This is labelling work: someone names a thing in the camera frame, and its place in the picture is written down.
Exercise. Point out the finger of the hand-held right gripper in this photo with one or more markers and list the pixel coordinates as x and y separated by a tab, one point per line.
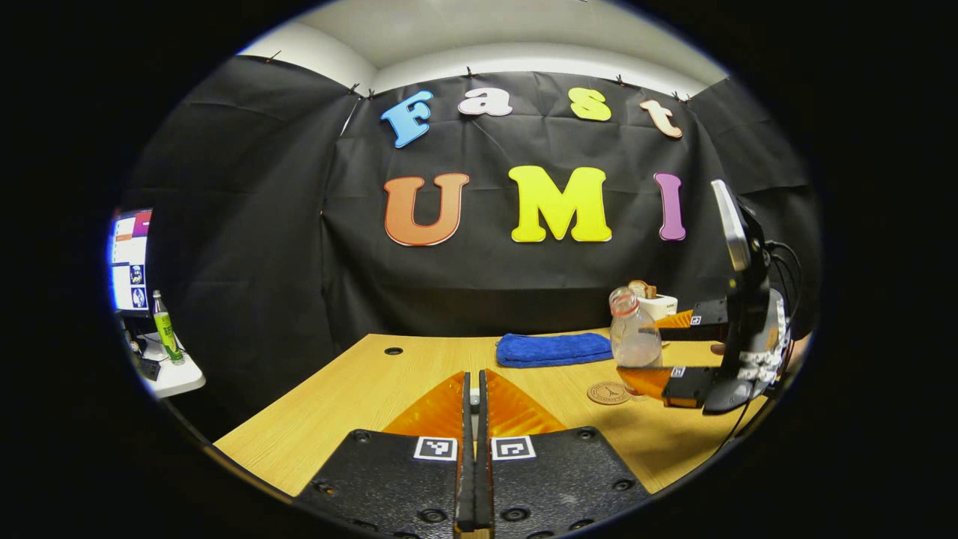
692	385
711	318

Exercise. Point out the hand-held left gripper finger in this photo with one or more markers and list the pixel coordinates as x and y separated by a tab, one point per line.
484	449
465	449

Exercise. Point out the white teacup lid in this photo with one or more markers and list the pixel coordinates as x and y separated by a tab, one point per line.
474	402

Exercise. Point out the clear plastic water bottle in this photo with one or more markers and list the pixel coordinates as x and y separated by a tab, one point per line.
636	337

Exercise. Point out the round brown coaster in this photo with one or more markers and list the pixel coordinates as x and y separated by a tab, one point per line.
608	393

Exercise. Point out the green drink bottle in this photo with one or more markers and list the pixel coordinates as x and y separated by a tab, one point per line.
165	329

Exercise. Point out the white toaster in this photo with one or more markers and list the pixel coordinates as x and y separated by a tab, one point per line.
662	307

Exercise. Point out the pale bread slice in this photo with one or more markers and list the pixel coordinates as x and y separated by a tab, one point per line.
638	289

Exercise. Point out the blue towel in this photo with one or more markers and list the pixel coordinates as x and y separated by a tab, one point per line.
554	349

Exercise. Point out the black backdrop cloth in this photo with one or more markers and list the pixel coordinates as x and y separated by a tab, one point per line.
486	292

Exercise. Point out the white side table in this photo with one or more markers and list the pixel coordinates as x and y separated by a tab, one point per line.
179	378

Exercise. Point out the black keyboard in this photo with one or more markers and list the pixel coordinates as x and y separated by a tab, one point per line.
148	368

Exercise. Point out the computer monitor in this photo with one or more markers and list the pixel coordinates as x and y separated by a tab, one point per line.
131	258

